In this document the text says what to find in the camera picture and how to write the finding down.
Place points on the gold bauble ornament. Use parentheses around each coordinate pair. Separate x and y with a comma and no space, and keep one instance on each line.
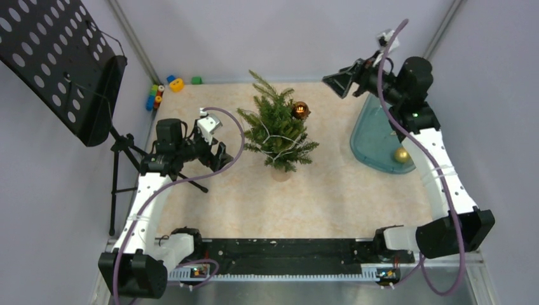
(401,155)

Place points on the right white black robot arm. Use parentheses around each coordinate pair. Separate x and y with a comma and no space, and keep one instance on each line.
(458,224)

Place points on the green toy block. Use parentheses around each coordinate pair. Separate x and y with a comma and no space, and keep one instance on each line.
(196,80)

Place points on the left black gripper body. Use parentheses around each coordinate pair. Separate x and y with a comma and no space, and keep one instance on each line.
(202,149)

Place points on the yellow toy block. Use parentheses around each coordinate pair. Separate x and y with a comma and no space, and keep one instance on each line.
(176,85)

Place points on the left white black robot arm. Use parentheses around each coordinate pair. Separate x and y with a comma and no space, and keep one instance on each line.
(136,267)

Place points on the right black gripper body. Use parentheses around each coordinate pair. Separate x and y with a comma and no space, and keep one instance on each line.
(369,75)

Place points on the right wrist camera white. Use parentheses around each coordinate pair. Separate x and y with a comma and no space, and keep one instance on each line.
(382,40)

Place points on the small green christmas tree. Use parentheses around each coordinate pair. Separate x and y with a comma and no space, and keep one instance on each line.
(271,103)

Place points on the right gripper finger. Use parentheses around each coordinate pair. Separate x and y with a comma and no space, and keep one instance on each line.
(340,85)
(346,72)

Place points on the stacked colourful brick toy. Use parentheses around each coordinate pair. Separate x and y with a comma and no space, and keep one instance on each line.
(155,97)

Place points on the black perforated music stand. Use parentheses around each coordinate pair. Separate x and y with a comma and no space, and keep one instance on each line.
(71,86)

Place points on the copper bauble ornament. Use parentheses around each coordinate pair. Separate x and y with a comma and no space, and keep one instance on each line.
(300,110)

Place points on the teal plastic tray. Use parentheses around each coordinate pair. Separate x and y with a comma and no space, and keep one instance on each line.
(373,141)

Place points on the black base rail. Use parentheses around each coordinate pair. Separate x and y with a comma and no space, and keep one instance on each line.
(303,259)

